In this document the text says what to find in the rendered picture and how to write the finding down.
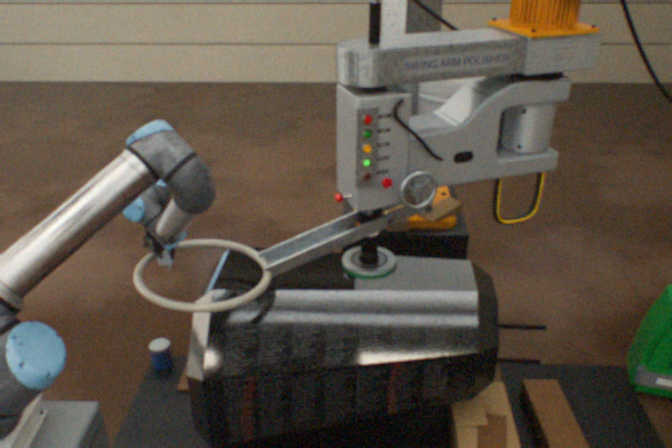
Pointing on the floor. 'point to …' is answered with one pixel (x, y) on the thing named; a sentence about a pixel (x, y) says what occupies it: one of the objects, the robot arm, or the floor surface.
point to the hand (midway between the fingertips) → (166, 263)
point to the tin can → (160, 354)
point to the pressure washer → (653, 349)
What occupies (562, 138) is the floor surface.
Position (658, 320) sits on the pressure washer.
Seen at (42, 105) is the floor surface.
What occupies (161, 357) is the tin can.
